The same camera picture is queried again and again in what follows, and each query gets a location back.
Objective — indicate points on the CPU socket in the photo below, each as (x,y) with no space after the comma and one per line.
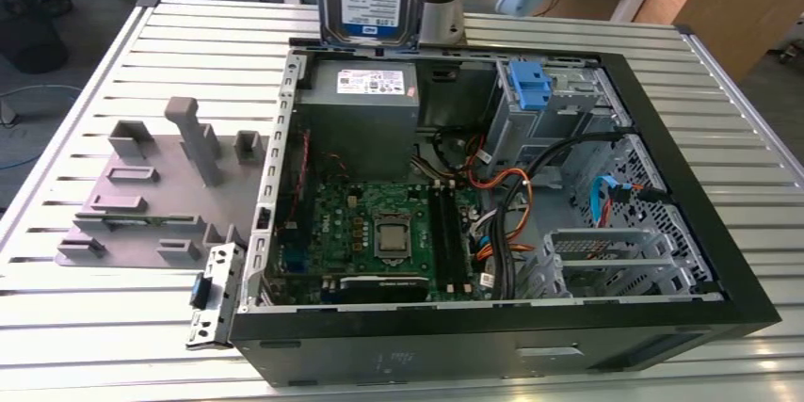
(392,261)

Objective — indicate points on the green motherboard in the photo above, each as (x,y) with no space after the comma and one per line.
(338,213)

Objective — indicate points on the grey power supply unit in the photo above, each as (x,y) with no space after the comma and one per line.
(357,138)

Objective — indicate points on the silver CPU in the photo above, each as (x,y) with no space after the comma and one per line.
(392,238)

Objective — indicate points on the silver drive cage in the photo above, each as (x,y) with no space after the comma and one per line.
(514,138)

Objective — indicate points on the grey parts rack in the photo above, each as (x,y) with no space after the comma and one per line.
(169,185)

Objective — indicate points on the silver expansion slot latch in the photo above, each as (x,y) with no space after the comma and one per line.
(216,279)

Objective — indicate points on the green RAM stick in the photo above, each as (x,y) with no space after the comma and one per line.
(134,221)

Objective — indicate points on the black RAM slot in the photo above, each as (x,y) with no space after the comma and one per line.
(442,237)

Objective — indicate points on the silver disk bay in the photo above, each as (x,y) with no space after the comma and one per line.
(602,234)

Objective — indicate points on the black waste bin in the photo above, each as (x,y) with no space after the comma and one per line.
(30,44)

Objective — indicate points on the empty blue disk carrier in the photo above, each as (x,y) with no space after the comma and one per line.
(530,86)

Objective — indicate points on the black graphics card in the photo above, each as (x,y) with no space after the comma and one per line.
(382,286)

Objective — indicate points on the black PC case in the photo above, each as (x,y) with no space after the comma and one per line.
(440,355)

